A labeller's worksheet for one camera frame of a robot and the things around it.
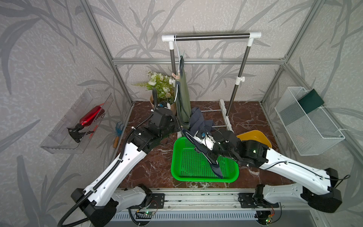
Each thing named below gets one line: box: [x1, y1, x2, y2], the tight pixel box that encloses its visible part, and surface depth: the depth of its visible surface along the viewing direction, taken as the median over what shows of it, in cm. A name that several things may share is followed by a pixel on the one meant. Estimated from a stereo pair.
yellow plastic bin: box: [236, 130, 273, 149], surface depth 97 cm
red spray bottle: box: [66, 103, 105, 143], surface depth 65 cm
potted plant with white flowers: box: [130, 70, 177, 115], surface depth 93 cm
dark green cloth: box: [297, 88, 325, 114], surface depth 72 cm
